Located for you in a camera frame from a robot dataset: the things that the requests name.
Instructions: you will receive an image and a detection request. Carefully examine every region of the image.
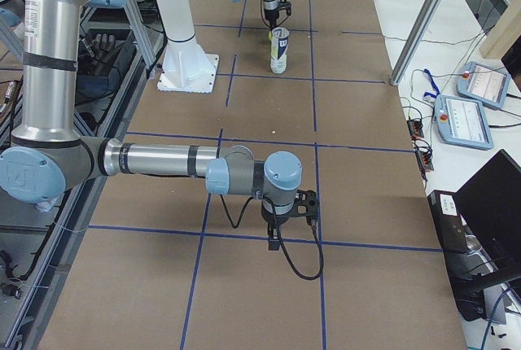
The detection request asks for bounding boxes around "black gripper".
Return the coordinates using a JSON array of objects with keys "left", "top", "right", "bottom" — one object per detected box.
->
[
  {"left": 261, "top": 199, "right": 300, "bottom": 251},
  {"left": 263, "top": 8, "right": 280, "bottom": 29}
]

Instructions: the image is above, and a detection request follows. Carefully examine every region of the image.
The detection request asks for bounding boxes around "clear tennis ball can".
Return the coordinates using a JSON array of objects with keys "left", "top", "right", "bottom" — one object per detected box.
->
[{"left": 270, "top": 27, "right": 289, "bottom": 74}]

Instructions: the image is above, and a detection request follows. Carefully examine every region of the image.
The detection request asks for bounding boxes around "black laptop computer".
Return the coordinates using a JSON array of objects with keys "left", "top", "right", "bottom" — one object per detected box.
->
[{"left": 427, "top": 149, "right": 521, "bottom": 282}]

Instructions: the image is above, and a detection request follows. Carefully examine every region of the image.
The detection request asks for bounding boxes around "near teach pendant tablet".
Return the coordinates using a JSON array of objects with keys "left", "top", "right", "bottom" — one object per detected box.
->
[{"left": 434, "top": 94, "right": 494, "bottom": 151}]

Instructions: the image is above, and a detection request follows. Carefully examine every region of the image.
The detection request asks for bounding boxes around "teach pendant tablet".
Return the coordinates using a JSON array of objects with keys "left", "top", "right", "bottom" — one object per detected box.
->
[
  {"left": 457, "top": 61, "right": 511, "bottom": 110},
  {"left": 434, "top": 94, "right": 494, "bottom": 151}
]

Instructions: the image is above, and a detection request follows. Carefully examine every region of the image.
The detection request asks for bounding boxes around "far teach pendant tablet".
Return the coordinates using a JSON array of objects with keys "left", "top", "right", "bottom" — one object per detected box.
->
[{"left": 457, "top": 61, "right": 511, "bottom": 110}]

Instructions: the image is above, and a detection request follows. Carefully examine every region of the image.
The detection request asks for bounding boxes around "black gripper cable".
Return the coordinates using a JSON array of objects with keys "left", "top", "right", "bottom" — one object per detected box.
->
[{"left": 219, "top": 195, "right": 325, "bottom": 281}]

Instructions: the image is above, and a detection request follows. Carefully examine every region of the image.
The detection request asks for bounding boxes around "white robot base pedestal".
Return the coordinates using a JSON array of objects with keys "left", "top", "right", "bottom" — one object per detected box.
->
[{"left": 156, "top": 0, "right": 219, "bottom": 94}]

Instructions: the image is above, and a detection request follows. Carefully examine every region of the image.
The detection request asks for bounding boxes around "blue lanyard badge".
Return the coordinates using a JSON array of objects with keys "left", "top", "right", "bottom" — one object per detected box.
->
[{"left": 421, "top": 68, "right": 440, "bottom": 103}]

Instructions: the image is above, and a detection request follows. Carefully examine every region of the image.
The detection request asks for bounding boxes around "aluminium frame post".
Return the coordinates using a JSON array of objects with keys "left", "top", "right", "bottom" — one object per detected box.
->
[{"left": 390, "top": 0, "right": 441, "bottom": 86}]

